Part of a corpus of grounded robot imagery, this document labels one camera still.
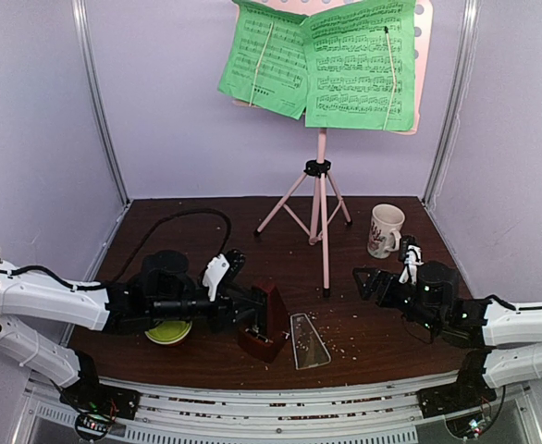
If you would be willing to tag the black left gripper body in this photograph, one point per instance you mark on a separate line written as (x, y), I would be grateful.
(175, 309)

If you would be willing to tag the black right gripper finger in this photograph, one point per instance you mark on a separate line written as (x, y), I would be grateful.
(370, 288)
(367, 274)

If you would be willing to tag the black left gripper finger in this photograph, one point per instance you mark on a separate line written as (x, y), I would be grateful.
(251, 318)
(250, 297)

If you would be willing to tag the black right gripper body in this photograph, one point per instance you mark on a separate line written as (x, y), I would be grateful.
(388, 290)

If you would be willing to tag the brown wooden metronome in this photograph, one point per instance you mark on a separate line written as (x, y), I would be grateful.
(264, 333)

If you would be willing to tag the clear plastic metronome cover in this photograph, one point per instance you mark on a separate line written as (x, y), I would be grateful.
(309, 350)

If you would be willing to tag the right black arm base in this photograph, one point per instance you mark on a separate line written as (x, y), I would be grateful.
(467, 391)

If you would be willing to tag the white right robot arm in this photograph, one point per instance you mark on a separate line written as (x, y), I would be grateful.
(503, 340)

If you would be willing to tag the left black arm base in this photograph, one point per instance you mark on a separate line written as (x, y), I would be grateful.
(87, 394)

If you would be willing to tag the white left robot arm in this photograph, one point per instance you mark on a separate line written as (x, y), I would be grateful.
(36, 291)

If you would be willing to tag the green plastic bowl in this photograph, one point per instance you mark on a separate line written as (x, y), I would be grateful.
(169, 333)

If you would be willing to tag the white floral ceramic mug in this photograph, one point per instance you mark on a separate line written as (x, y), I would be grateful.
(384, 235)

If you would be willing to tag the pink music stand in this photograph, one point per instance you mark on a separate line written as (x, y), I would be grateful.
(327, 199)

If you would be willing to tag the green sheet music right page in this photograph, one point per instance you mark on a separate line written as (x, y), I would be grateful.
(360, 60)

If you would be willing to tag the green sheet music page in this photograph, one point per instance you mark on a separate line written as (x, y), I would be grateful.
(266, 65)
(360, 60)

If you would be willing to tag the green sheet music left page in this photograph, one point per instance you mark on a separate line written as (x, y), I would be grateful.
(266, 65)

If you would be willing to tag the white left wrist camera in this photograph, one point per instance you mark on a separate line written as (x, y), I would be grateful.
(221, 270)

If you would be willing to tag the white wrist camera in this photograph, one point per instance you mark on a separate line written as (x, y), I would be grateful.
(221, 270)
(410, 255)

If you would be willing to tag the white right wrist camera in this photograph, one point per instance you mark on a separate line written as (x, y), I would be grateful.
(410, 255)

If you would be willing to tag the right aluminium frame post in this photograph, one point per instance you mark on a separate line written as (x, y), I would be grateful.
(458, 91)

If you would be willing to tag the aluminium frame post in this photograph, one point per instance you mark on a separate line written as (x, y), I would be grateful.
(458, 91)
(80, 16)

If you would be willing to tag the left aluminium frame post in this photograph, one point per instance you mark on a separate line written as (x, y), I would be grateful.
(80, 16)

